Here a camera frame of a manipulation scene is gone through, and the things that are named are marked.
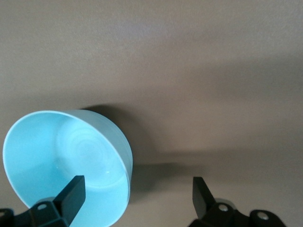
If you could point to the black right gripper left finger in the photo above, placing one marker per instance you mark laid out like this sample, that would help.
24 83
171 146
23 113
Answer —
71 201

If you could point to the light blue plastic bowl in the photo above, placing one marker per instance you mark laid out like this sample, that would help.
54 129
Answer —
47 146

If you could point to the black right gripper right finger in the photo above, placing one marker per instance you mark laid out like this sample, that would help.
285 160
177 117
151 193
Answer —
203 203

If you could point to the brown table cover sheet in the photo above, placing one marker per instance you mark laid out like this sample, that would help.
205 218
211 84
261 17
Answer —
165 59

